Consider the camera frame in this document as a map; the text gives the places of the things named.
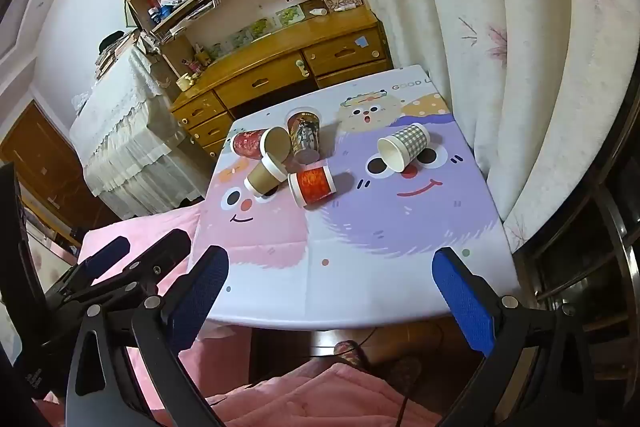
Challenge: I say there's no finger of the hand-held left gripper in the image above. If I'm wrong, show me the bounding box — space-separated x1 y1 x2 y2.
65 229 192 306
45 235 132 304

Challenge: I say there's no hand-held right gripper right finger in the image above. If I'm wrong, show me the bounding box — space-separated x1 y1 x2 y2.
431 247 577 427

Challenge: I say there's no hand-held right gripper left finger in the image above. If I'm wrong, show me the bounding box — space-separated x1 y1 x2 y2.
65 245 231 427

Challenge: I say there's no brown paper cup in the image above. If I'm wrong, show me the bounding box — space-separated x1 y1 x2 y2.
259 127 292 164
244 155 287 198

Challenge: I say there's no dark red paper cup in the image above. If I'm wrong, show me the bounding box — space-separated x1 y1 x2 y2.
231 129 268 158

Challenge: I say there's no orange red paper cup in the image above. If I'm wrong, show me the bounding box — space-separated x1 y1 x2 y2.
287 162 335 208

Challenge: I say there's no checked paper cup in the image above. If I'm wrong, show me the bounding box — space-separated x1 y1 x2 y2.
376 123 431 174

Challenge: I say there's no dark printed paper cup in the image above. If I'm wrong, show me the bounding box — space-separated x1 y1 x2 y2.
286 107 322 164

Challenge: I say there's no pink bed sheet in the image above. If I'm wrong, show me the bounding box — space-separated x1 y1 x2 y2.
32 204 311 413

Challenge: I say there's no dark floral slipper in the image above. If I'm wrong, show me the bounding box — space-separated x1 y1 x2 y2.
332 339 373 370
387 354 423 395

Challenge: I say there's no cartoon printed tablecloth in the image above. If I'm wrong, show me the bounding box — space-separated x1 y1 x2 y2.
192 64 521 333

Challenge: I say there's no wooden door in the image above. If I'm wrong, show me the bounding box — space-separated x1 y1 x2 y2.
0 102 101 253

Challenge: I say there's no white lace furniture cover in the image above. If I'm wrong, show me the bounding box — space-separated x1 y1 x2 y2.
69 47 211 220

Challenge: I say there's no pink quilted blanket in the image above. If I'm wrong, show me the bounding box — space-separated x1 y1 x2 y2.
205 362 443 427

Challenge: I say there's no stack of books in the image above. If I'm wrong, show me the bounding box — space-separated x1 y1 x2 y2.
94 31 147 81

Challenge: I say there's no wooden desk with drawers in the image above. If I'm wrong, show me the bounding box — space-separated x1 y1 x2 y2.
170 9 393 158

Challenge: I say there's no green picture card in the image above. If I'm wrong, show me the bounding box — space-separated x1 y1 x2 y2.
275 4 306 28
247 19 274 40

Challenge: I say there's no metal window frame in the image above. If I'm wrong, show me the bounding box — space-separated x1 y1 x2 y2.
510 147 640 408

